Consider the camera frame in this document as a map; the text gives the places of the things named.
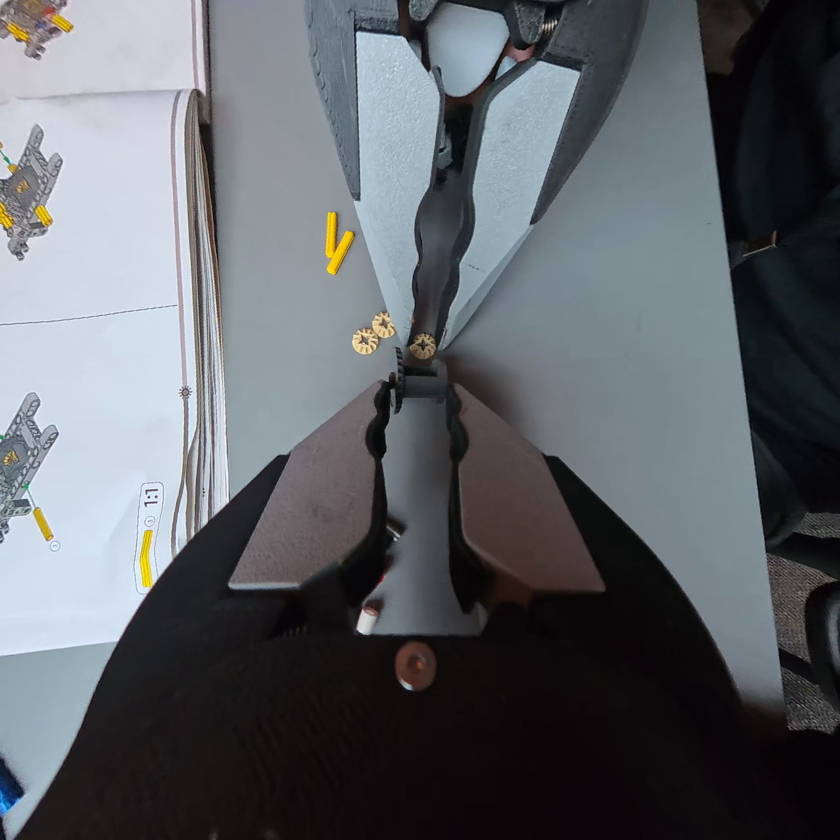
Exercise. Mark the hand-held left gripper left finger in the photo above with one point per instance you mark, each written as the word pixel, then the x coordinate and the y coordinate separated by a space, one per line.
pixel 315 505

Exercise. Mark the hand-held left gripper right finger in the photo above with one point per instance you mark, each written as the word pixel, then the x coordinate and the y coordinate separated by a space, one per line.
pixel 518 512

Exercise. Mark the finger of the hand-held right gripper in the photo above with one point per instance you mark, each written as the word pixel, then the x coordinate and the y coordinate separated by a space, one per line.
pixel 518 164
pixel 394 164

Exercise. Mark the dark grey lego differential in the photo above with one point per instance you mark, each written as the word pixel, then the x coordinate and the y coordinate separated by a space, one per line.
pixel 423 387

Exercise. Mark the tan bevel gear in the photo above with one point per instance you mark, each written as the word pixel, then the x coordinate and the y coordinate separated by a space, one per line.
pixel 383 324
pixel 423 345
pixel 365 341

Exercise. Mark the yellow lego axle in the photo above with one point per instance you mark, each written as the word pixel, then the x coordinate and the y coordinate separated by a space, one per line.
pixel 340 251
pixel 331 234

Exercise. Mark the blue lego piece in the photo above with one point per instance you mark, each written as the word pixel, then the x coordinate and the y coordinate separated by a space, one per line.
pixel 8 784

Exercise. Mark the white instruction booklet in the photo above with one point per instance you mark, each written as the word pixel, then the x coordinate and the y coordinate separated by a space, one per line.
pixel 98 295

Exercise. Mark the black office chair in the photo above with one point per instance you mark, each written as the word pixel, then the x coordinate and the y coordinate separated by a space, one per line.
pixel 823 630

